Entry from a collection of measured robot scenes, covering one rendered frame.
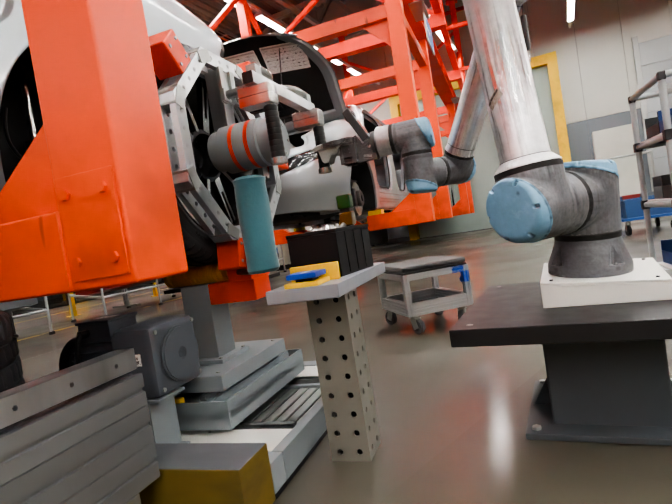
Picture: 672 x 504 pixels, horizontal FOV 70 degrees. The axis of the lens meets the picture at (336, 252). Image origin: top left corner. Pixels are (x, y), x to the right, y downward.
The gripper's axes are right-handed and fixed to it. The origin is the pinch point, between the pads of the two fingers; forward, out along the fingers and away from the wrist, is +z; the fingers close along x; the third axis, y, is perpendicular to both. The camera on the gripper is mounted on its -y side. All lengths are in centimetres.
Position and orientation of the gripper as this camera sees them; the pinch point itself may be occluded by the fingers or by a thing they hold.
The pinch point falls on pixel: (315, 149)
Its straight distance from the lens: 158.4
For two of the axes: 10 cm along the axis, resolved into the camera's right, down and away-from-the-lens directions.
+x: 3.2, -0.9, 9.4
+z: -9.4, 1.4, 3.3
